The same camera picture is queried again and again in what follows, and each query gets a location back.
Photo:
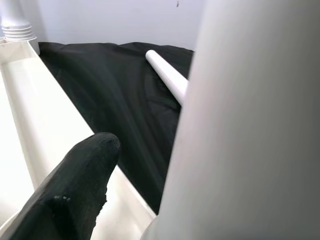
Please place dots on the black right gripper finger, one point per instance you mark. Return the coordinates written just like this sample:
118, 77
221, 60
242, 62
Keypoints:
75, 187

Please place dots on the white plastic table leg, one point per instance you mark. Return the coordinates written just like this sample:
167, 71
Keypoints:
15, 15
237, 125
167, 72

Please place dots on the white plastic table top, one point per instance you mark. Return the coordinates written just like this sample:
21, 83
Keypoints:
37, 100

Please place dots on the black tablecloth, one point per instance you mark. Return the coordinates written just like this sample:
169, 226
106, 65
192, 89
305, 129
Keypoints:
112, 100

